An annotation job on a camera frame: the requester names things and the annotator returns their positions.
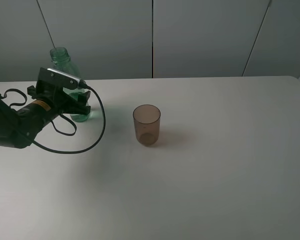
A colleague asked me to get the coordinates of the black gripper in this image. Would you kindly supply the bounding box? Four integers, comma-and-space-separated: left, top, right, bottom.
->
27, 81, 91, 116

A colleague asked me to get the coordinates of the green transparent plastic bottle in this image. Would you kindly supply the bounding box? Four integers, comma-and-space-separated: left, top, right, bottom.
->
49, 46, 92, 123

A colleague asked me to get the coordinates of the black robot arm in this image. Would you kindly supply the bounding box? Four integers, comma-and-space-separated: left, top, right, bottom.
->
0, 80, 91, 149

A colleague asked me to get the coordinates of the pink translucent plastic cup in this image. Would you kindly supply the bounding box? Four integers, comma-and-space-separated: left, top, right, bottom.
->
132, 104, 161, 146

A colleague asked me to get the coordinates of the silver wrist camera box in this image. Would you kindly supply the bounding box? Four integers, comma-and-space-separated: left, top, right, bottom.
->
38, 67, 83, 90

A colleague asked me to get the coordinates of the black round camera cable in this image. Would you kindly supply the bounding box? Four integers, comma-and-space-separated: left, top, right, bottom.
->
29, 83, 107, 154

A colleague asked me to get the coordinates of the black flat ribbon cable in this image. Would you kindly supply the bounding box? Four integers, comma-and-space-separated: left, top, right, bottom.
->
1, 88, 77, 137

